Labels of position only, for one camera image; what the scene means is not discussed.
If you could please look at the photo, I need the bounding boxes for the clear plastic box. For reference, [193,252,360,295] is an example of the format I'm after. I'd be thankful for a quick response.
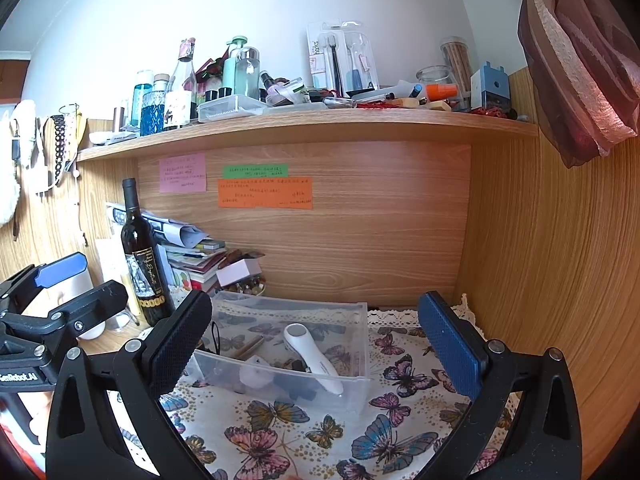
[192,290,373,416]

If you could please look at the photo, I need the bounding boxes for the toothbrush pack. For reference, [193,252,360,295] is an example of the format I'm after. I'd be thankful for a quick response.
[306,20,381,98]

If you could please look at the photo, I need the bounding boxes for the blue glass bottle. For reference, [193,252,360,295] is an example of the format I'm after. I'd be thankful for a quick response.
[140,74,171,137]

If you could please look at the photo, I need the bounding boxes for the yellow hanging item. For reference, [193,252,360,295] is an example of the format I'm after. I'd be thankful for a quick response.
[70,110,88,161]

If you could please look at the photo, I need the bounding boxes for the green paper note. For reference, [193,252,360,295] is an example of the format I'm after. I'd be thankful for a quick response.
[222,162,291,179]

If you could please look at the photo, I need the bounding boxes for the white charger adapter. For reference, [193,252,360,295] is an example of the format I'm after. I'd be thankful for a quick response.
[239,357,273,391]

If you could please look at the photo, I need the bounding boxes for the butterfly print tablecloth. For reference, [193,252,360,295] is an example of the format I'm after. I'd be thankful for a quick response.
[107,294,526,480]

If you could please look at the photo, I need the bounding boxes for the pink sticky note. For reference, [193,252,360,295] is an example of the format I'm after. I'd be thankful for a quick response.
[159,153,207,194]

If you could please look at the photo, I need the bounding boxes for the glass jar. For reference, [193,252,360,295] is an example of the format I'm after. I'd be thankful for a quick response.
[416,65,458,98]

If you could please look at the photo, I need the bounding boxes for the clear jar of sticks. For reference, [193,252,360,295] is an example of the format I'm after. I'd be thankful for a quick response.
[440,36,476,108]

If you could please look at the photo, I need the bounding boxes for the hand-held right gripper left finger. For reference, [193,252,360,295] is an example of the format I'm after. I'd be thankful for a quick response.
[45,289,216,480]

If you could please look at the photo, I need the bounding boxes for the orange paper note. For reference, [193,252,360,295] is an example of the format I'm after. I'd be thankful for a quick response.
[216,176,314,210]

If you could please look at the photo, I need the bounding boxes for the brown beaded band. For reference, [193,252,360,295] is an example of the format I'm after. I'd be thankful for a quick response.
[50,115,71,186]

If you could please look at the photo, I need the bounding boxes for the green pump bottle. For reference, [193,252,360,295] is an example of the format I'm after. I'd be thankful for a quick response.
[222,36,248,96]

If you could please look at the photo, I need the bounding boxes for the clear plastic tray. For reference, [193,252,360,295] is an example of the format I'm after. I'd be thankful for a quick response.
[197,94,266,123]

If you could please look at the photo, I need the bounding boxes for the teal bottle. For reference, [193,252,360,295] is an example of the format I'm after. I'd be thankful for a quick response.
[132,70,155,131]

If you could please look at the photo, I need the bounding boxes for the white card box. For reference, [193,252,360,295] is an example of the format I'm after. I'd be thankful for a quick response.
[216,259,263,288]

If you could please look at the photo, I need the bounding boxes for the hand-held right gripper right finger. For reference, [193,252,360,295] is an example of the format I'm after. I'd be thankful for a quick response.
[417,290,583,480]

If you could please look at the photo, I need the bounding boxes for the brown tied curtain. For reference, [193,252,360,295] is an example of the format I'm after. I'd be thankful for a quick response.
[437,0,640,170]

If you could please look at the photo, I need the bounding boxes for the dark wine bottle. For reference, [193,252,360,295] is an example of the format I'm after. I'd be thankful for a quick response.
[120,178,176,328]

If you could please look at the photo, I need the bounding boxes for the white flat case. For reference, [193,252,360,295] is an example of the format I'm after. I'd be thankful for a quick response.
[89,131,140,146]

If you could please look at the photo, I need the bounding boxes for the wooden shelf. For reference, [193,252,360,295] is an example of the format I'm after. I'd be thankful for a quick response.
[76,109,541,163]

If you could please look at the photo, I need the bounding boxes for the white handheld massager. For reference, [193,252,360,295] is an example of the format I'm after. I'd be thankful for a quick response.
[283,322,346,396]

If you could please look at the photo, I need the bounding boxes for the blue pencil sharpener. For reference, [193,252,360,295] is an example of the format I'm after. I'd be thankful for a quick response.
[470,61,516,111]

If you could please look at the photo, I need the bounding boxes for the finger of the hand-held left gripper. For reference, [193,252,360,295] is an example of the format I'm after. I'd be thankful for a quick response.
[0,253,87,303]
[0,281,130,356]

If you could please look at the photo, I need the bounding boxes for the white paper sheet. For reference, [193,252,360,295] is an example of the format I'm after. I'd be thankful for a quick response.
[95,237,126,286]

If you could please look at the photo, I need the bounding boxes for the stack of books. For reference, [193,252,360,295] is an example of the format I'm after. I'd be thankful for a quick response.
[167,240,228,291]

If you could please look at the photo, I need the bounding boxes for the clear tumbler with silver lid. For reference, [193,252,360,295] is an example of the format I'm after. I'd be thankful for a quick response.
[235,46,262,101]

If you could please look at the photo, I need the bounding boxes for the rolled printed papers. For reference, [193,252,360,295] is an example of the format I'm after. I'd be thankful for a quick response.
[105,202,213,251]

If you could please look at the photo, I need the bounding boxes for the white fluffy item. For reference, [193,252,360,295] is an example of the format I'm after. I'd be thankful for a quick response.
[0,100,38,226]

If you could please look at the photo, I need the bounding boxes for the clear glass bottle with label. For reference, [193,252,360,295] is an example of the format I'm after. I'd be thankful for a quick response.
[165,37,198,128]

